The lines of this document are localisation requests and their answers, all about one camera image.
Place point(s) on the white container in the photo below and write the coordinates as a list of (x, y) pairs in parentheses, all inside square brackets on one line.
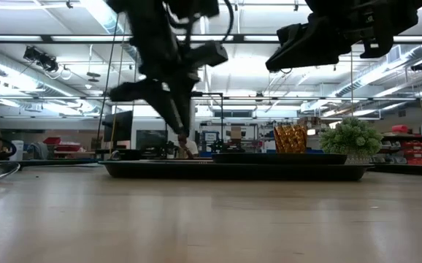
[(17, 150)]

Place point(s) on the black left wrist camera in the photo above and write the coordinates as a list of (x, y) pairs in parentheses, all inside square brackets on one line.
[(209, 54)]

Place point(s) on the black ceiling device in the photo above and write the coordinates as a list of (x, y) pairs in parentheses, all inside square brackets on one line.
[(41, 58)]

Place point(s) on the person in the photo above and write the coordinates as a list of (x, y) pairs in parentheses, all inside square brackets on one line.
[(194, 148)]

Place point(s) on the black computer monitor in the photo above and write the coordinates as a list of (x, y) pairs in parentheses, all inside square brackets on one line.
[(119, 126)]

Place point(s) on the small green potted plant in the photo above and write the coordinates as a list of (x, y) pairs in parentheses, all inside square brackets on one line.
[(349, 139)]

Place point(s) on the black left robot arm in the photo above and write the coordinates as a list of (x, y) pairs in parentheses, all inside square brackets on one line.
[(152, 36)]

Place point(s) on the amber patterned glass cup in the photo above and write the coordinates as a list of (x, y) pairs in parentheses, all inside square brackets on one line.
[(290, 139)]

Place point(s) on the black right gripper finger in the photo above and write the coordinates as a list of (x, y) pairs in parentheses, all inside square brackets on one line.
[(306, 55), (317, 31)]

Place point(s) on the black aluminium table frame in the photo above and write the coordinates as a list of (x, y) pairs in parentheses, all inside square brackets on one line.
[(408, 170)]

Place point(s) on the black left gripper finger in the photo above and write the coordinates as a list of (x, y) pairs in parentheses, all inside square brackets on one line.
[(165, 107), (183, 113)]

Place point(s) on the black rectangular tray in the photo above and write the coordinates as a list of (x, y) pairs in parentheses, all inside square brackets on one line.
[(160, 171)]

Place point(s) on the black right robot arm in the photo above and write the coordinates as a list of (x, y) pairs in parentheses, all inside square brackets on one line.
[(397, 4)]

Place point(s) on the red storage bins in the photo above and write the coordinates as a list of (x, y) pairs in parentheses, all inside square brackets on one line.
[(63, 146)]

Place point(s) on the cardboard box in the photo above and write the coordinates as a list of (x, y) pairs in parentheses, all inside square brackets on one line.
[(236, 132)]

